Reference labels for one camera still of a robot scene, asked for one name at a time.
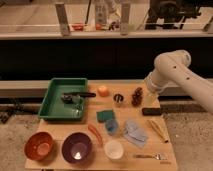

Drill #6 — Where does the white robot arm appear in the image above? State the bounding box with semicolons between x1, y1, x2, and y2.
145;50;213;114

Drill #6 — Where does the purple bowl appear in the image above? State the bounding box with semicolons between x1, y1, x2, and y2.
61;132;92;164

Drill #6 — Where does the red bowl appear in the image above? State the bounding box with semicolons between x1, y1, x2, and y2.
24;132;54;161

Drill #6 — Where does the black rectangular block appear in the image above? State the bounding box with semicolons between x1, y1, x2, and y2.
142;108;162;116

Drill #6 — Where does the small dark metal cup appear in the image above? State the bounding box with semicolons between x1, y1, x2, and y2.
113;93;124;106

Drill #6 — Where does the yellow wooden stick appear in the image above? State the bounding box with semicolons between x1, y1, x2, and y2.
148;119;169;143

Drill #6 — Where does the light blue folded cloth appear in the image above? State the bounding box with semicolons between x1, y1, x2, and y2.
123;120;148;148

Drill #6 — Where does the wooden board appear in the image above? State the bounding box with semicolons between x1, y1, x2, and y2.
25;82;178;171

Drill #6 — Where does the orange fruit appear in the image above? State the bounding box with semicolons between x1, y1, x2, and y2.
97;85;109;97

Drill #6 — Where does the blue crumpled cloth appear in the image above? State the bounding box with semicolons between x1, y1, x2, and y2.
105;119;119;135

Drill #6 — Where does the green sponge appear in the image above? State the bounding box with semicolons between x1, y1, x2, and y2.
97;110;115;122

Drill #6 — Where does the white cup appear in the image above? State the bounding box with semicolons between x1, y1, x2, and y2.
104;140;124;161

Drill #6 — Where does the orange carrot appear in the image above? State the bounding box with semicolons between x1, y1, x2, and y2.
88;124;103;147

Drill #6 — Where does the green plastic tray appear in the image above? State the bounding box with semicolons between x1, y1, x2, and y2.
38;78;87;121

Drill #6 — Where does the black handled can opener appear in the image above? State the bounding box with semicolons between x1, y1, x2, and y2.
61;92;96;104

